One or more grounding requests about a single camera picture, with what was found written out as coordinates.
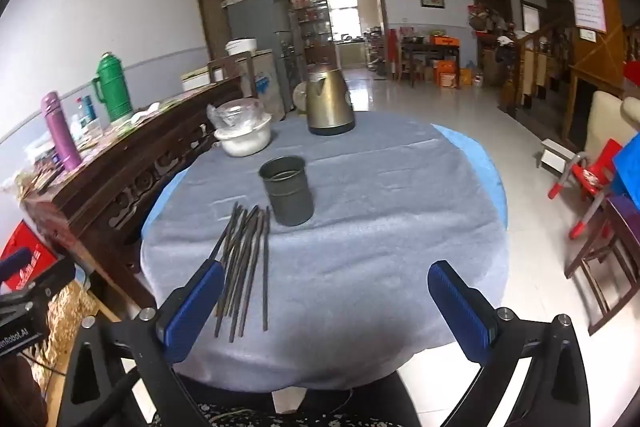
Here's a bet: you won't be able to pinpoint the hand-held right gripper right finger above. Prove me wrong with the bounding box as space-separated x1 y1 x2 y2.
426 260 591 427

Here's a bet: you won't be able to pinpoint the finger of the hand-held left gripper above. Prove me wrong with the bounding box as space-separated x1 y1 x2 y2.
14 258 77 304
0 248 34 283

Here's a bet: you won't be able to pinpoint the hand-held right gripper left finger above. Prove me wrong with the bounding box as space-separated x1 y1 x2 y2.
57 259 226 427

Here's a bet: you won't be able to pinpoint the bundle of dark chopsticks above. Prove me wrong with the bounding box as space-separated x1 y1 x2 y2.
214 203 272 344

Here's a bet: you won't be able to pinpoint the dark metal chopstick holder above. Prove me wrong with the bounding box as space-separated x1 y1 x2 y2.
258 156 315 227

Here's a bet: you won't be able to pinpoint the person's left forearm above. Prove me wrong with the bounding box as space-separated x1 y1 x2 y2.
0 354 49 427

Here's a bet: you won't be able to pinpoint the red paper bag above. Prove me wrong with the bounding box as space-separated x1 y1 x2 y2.
0 221 59 293

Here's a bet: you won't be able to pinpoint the grey tablecloth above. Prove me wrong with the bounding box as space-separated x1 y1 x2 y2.
140 109 511 393

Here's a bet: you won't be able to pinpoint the carved wooden sideboard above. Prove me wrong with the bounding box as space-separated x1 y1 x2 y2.
22 76 246 308

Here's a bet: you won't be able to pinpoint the purple thermos bottle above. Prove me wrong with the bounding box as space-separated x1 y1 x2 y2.
41 91 82 172

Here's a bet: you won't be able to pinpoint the person's dark patterned clothing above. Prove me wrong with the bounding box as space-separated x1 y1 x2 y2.
150 369 422 427

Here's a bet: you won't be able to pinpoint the blue table cover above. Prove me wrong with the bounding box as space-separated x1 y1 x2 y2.
141 122 510 248

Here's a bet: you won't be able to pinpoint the clear water bottle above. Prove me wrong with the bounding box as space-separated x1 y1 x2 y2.
75 96 99 130

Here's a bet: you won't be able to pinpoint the white plastic bowl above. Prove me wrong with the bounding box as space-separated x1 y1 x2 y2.
214 114 273 158

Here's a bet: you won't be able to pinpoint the dark wooden stool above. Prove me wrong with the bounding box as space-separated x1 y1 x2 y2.
565 194 640 336

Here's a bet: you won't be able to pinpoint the white step box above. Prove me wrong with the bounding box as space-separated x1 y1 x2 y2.
537 138 579 170

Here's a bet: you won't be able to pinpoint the red child chair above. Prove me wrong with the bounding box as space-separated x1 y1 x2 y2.
547 139 624 240

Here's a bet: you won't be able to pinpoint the plastic-wrapped glass bowl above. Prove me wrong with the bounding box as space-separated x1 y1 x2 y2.
206 99 266 131

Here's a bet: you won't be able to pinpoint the green thermos jug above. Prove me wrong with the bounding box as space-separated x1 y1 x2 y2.
91 52 134 122

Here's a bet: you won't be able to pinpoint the blue cloth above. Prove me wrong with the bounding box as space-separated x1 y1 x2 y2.
612 139 640 208

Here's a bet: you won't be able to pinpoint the tall orange box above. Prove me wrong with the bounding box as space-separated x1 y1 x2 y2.
435 59 460 89

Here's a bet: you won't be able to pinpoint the beige armchair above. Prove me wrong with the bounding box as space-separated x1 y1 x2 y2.
584 90 640 168

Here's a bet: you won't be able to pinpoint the wooden chair back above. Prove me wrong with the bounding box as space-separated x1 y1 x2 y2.
207 53 254 98

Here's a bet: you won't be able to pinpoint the gold electric kettle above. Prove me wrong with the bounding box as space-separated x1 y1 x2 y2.
305 62 357 136

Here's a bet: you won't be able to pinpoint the dark wooden side table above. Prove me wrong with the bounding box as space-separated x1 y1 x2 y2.
400 41 461 88

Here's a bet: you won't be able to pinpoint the white rice cooker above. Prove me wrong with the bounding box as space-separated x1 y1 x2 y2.
225 38 258 56

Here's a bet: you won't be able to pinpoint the grey refrigerator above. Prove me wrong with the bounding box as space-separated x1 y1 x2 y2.
222 0 296 112

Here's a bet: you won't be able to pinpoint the storage shelves with jars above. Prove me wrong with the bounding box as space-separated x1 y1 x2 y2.
290 0 334 68

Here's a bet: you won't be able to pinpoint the brown wooden door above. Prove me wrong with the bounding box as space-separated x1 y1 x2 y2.
191 0 248 64

